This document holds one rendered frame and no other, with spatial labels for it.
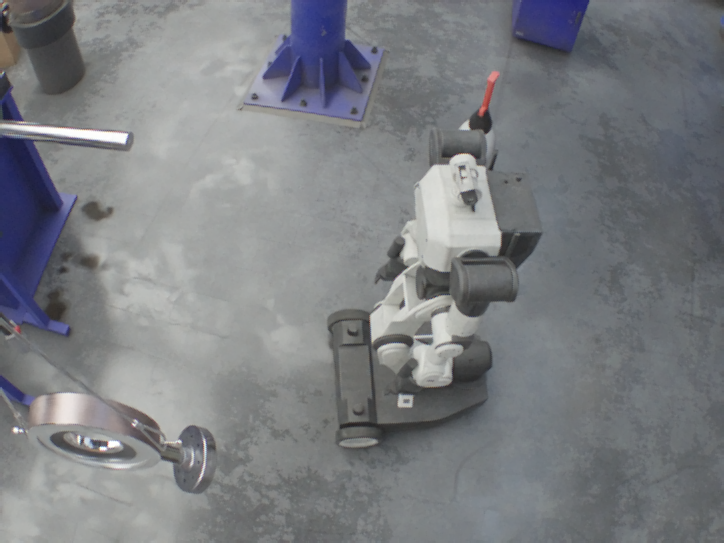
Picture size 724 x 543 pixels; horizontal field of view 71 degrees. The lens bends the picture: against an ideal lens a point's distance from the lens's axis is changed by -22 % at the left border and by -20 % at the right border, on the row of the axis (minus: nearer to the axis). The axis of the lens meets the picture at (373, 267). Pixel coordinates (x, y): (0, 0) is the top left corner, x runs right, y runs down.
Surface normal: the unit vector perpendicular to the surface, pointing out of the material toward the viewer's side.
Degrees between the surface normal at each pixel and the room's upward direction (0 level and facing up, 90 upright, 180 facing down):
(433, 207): 45
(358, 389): 0
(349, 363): 0
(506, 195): 0
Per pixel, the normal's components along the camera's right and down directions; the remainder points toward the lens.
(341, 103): 0.07, -0.51
